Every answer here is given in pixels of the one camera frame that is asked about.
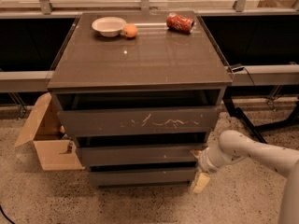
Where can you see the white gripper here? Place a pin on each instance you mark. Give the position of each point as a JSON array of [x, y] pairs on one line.
[[204, 162]]

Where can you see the grey drawer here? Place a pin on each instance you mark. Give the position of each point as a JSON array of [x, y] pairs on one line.
[[138, 149], [83, 115], [143, 174]]

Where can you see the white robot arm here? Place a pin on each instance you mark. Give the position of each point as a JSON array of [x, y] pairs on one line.
[[233, 147]]

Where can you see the grey top drawer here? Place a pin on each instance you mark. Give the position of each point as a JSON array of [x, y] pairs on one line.
[[83, 115]]

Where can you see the grey bottom drawer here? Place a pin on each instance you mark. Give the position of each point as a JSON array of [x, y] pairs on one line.
[[143, 174]]

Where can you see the dark grey drawer cabinet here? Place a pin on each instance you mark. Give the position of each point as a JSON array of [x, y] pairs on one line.
[[158, 68]]

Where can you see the black metal floor stand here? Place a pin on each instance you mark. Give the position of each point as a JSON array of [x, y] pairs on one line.
[[237, 112]]

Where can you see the red soda can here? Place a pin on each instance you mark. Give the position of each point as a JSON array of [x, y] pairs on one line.
[[179, 23]]

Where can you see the orange fruit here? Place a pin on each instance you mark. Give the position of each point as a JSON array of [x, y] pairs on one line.
[[130, 30]]

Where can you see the open cardboard box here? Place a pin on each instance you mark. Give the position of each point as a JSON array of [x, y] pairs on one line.
[[44, 130]]

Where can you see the white bowl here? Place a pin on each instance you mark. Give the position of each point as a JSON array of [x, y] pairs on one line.
[[109, 26]]

